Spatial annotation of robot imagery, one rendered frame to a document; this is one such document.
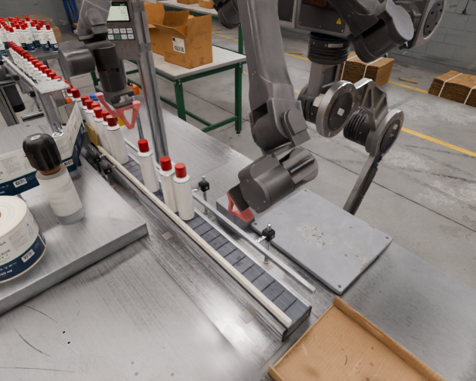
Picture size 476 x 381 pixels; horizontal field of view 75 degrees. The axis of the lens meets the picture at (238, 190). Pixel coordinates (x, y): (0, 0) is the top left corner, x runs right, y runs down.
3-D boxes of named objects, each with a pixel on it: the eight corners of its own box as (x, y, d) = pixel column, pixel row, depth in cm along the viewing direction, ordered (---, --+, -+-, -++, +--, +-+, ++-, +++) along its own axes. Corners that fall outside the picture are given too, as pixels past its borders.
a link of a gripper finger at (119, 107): (123, 135, 82) (114, 101, 76) (112, 126, 86) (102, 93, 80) (146, 127, 85) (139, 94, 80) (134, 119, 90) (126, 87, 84)
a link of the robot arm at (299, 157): (329, 169, 50) (309, 139, 50) (301, 187, 46) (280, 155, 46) (302, 184, 56) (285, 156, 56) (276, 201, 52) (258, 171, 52)
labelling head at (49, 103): (54, 140, 144) (30, 85, 128) (81, 131, 151) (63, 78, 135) (64, 152, 136) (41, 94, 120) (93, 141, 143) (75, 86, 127)
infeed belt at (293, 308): (59, 118, 172) (56, 111, 169) (74, 113, 176) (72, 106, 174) (286, 338, 76) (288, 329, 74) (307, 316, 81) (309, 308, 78)
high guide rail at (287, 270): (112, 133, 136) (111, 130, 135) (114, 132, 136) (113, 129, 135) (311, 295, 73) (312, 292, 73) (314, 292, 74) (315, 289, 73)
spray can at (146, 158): (143, 189, 116) (131, 140, 103) (155, 183, 119) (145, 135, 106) (150, 195, 113) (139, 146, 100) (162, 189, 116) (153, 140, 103)
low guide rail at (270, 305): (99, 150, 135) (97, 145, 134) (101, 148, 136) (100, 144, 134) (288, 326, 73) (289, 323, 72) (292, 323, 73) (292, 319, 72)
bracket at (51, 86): (32, 85, 128) (31, 83, 128) (60, 79, 134) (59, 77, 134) (42, 95, 121) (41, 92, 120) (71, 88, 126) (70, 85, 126)
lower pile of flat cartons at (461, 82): (426, 93, 422) (432, 77, 408) (444, 84, 448) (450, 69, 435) (479, 109, 382) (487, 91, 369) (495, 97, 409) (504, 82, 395)
